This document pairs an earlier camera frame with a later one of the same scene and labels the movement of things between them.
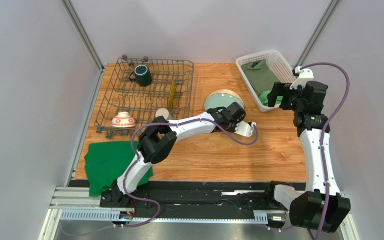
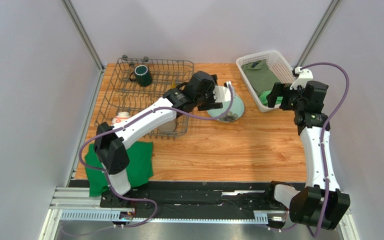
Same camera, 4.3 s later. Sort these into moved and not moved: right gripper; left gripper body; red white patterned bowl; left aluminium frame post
Moved: left gripper body
Not moved: left aluminium frame post; red white patterned bowl; right gripper
